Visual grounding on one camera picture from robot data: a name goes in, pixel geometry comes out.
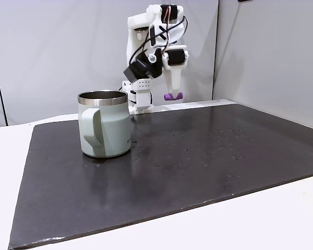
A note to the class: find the dark grey table mat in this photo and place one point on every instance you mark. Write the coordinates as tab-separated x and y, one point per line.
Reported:
172	169

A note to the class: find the black camera box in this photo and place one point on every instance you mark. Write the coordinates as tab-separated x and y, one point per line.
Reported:
138	69

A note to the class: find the pale green steel mug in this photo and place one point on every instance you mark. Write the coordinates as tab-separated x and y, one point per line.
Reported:
112	130

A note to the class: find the purple ribbed pen grip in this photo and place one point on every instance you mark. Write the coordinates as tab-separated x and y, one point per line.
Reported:
169	97

